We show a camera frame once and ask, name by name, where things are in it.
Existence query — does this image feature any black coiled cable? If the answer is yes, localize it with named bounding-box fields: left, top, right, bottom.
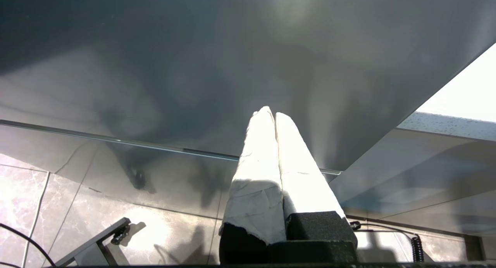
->
left=349, top=221, right=425, bottom=263

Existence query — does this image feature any black metal post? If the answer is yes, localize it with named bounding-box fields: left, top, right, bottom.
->
left=464, top=234, right=486, bottom=261

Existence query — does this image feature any black floor cable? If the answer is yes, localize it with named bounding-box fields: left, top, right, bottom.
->
left=0, top=223, right=57, bottom=267

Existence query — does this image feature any glossy grey kick panel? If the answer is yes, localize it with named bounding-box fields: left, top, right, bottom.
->
left=0, top=125, right=338, bottom=220

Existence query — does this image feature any grey under-counter cabinet front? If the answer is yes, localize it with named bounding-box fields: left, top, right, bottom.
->
left=329, top=129, right=496, bottom=237

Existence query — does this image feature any black metal stand leg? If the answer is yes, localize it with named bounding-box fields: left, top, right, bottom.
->
left=54, top=218, right=132, bottom=267

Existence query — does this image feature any grey tall cabinet door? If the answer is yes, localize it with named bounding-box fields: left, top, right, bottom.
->
left=0, top=0, right=496, bottom=175

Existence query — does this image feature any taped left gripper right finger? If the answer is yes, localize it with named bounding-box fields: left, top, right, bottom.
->
left=274, top=112, right=359, bottom=245

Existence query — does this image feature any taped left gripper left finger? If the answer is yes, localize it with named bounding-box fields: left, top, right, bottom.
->
left=219, top=106, right=287, bottom=263

